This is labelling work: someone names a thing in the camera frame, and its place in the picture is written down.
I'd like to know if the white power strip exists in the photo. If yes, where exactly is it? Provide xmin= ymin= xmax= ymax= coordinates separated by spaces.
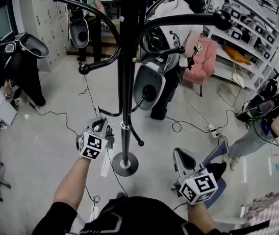
xmin=207 ymin=123 xmax=220 ymax=139

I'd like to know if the black floor cable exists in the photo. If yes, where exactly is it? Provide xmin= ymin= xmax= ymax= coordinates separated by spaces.
xmin=84 ymin=148 xmax=130 ymax=220
xmin=165 ymin=109 xmax=237 ymax=133
xmin=29 ymin=102 xmax=80 ymax=136

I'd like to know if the black backpack unit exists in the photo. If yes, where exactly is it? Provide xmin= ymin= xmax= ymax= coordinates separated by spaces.
xmin=234 ymin=97 xmax=276 ymax=122

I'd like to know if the white shelving unit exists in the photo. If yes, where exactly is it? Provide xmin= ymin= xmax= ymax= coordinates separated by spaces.
xmin=202 ymin=0 xmax=279 ymax=91

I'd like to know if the person's right forearm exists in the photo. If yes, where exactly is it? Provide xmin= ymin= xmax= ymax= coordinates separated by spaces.
xmin=186 ymin=201 xmax=219 ymax=233

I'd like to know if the yellow cloth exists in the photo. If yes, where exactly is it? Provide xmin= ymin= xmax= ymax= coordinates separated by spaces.
xmin=222 ymin=45 xmax=253 ymax=66

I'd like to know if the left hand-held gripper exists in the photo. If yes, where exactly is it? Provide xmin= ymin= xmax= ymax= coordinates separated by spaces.
xmin=76 ymin=117 xmax=116 ymax=161

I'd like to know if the grey locker cabinet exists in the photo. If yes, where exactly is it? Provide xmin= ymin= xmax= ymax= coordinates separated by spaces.
xmin=18 ymin=0 xmax=72 ymax=66

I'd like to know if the person's left forearm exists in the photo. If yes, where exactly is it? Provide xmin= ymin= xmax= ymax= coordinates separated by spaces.
xmin=52 ymin=156 xmax=92 ymax=215

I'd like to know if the blue chair seat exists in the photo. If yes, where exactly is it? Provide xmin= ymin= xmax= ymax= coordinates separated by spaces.
xmin=203 ymin=178 xmax=228 ymax=209

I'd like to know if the gold wire side table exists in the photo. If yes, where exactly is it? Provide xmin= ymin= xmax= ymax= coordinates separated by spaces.
xmin=217 ymin=57 xmax=247 ymax=107

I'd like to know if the black metal coat rack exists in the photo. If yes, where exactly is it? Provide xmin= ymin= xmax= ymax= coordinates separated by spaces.
xmin=52 ymin=0 xmax=234 ymax=177

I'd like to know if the pink armchair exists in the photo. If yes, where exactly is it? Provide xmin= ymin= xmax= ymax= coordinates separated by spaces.
xmin=184 ymin=36 xmax=219 ymax=86

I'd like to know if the person's black shirt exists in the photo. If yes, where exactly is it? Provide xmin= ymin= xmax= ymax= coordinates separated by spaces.
xmin=32 ymin=195 xmax=270 ymax=235

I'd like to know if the white floor cable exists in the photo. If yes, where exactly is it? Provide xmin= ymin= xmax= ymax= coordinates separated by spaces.
xmin=175 ymin=89 xmax=213 ymax=132

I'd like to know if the black railing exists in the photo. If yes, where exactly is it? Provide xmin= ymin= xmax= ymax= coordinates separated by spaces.
xmin=250 ymin=0 xmax=279 ymax=16

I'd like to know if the grey backpack unit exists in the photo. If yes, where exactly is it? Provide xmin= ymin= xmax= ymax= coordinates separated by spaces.
xmin=132 ymin=64 xmax=166 ymax=111
xmin=69 ymin=18 xmax=90 ymax=49
xmin=19 ymin=32 xmax=50 ymax=59

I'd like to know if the patterned box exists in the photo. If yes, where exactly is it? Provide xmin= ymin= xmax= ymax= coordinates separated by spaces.
xmin=241 ymin=192 xmax=279 ymax=235

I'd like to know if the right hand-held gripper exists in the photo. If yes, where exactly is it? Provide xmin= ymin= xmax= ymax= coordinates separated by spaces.
xmin=173 ymin=147 xmax=219 ymax=206

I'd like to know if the wooden platform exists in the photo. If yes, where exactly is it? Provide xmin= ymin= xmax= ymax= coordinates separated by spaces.
xmin=66 ymin=37 xmax=121 ymax=59

